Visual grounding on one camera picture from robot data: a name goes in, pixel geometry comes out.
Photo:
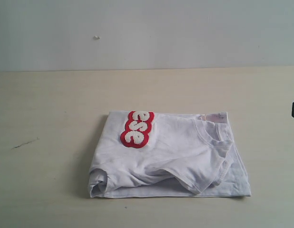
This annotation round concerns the white t-shirt red Chinese patch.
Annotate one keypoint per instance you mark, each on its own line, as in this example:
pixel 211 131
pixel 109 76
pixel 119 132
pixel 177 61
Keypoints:
pixel 143 154

